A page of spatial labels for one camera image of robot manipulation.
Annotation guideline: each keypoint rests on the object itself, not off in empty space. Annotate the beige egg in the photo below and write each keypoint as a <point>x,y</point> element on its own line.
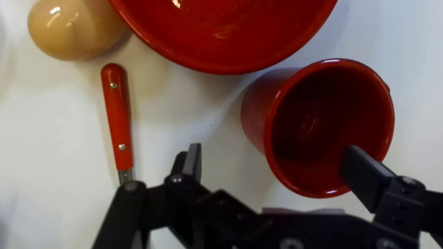
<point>73,30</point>

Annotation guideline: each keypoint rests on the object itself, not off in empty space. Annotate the orange cup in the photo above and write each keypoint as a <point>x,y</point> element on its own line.
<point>318,116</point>

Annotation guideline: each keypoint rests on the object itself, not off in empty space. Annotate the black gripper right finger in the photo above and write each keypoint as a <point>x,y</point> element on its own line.
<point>368,178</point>

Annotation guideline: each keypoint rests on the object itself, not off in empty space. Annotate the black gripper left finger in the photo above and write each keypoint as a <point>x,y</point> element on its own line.
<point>184,203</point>

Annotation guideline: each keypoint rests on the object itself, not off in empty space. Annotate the orange bowl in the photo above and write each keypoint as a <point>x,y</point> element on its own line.
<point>222,33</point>

